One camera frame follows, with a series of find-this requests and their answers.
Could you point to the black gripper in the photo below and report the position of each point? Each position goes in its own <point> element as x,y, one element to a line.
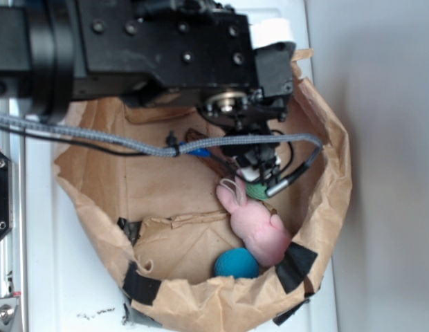
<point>184,54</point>

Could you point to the green knitted ball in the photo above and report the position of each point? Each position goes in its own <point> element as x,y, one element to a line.
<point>257,191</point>

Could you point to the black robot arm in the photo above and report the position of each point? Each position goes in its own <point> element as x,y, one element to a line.
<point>41,54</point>

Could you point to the blue knitted ball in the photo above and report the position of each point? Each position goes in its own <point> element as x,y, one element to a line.
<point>237,263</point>

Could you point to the brown wood piece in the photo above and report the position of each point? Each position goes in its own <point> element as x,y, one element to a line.
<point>212,157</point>

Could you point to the brown paper bag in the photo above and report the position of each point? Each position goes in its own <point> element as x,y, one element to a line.
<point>158,227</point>

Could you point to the pink plush bunny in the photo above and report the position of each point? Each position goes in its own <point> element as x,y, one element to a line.
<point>262,232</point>

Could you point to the aluminium frame rail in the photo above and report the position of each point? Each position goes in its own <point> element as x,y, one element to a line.
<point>13,264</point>

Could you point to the black octagonal mount plate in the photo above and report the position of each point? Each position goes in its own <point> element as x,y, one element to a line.
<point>5,195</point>

